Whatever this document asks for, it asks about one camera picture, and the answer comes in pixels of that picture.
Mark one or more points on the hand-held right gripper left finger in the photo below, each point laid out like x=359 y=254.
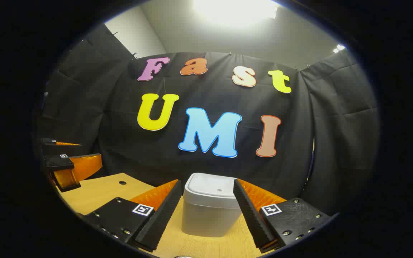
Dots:
x=163 y=218

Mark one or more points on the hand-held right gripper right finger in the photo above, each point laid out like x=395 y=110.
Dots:
x=251 y=218

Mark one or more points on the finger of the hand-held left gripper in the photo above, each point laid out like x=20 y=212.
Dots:
x=48 y=141
x=59 y=163

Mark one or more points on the white desktop garbage bin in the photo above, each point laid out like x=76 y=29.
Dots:
x=206 y=215

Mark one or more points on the wooden desktop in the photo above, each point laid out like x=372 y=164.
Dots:
x=99 y=193

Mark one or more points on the black backdrop cloth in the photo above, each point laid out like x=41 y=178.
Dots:
x=210 y=96

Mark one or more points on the small ceiling light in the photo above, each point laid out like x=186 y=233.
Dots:
x=339 y=48

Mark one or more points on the large ceiling light panel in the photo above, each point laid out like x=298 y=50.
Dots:
x=235 y=9

